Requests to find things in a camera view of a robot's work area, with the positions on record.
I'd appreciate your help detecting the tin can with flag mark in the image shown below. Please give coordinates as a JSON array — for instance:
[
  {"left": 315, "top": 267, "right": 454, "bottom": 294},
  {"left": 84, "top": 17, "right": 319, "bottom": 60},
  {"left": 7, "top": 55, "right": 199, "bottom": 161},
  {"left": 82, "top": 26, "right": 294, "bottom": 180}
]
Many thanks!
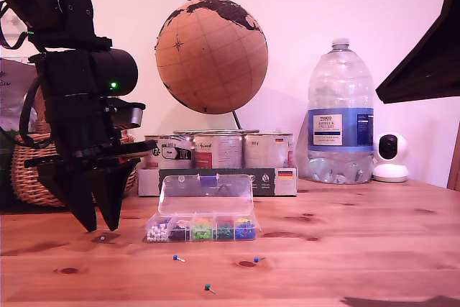
[{"left": 243, "top": 132, "right": 295, "bottom": 170}]

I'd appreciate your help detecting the tin can with red label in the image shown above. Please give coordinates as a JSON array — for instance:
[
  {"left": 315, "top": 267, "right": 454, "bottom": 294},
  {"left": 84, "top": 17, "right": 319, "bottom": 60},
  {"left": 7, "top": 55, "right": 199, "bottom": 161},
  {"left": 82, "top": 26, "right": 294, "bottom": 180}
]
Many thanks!
[{"left": 192, "top": 133, "right": 246, "bottom": 170}]

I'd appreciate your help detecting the large clear water bottle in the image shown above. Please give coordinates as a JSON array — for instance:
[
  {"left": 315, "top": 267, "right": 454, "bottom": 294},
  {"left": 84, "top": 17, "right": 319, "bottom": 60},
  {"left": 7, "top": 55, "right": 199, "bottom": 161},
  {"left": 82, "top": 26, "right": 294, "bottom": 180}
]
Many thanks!
[{"left": 296, "top": 37, "right": 375, "bottom": 185}]

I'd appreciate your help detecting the tin can with black pictogram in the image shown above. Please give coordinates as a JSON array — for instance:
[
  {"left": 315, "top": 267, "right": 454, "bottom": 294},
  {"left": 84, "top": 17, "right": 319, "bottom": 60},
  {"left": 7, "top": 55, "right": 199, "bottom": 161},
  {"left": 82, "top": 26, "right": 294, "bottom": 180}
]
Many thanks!
[{"left": 144, "top": 134, "right": 195, "bottom": 170}]

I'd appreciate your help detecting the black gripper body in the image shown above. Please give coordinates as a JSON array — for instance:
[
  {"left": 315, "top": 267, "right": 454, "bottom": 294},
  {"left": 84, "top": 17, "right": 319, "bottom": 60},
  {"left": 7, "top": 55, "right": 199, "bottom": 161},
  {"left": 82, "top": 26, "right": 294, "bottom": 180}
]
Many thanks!
[{"left": 24, "top": 95, "right": 157, "bottom": 175}]

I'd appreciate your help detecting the pale grey camera box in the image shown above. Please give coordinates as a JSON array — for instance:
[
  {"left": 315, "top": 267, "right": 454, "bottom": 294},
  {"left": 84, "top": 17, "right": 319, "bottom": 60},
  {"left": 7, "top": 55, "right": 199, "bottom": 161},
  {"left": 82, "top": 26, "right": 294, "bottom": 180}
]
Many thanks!
[{"left": 106, "top": 101, "right": 147, "bottom": 130}]

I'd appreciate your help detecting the small white round camera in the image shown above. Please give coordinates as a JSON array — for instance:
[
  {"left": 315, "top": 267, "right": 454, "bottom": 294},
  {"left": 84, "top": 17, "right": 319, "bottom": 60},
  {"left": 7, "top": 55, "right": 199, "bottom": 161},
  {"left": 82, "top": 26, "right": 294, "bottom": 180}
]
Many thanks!
[{"left": 372, "top": 131, "right": 410, "bottom": 183}]

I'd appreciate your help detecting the black looped cable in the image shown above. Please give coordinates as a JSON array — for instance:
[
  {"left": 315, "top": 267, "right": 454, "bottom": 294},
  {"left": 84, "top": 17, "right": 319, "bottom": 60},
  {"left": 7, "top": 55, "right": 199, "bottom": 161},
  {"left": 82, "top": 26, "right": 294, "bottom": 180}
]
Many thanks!
[
  {"left": 19, "top": 76, "right": 55, "bottom": 150},
  {"left": 0, "top": 1, "right": 32, "bottom": 51}
]

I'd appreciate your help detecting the clear plastic pin box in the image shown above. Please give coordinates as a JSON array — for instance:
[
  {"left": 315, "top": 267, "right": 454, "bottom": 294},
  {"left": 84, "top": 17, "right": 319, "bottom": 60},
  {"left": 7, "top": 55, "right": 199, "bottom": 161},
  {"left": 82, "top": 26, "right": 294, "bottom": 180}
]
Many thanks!
[{"left": 144, "top": 173, "right": 260, "bottom": 244}]

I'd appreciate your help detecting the cork globe on metal stand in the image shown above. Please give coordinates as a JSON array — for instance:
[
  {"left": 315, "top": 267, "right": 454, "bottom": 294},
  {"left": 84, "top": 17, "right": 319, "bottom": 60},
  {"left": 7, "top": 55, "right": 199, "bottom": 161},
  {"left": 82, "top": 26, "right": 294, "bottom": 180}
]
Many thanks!
[{"left": 154, "top": 0, "right": 270, "bottom": 136}]

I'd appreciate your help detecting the wicker basket with handle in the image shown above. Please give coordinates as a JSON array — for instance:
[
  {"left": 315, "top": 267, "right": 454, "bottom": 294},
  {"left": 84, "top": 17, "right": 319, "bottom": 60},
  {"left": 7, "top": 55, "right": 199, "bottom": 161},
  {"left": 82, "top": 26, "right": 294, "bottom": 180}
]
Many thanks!
[{"left": 10, "top": 87, "right": 139, "bottom": 208}]

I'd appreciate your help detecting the cardboard can tray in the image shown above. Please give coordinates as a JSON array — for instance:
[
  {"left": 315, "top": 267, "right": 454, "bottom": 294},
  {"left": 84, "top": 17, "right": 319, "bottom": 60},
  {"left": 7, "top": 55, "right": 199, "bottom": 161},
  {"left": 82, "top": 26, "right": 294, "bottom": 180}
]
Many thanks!
[{"left": 138, "top": 166, "right": 299, "bottom": 197}]

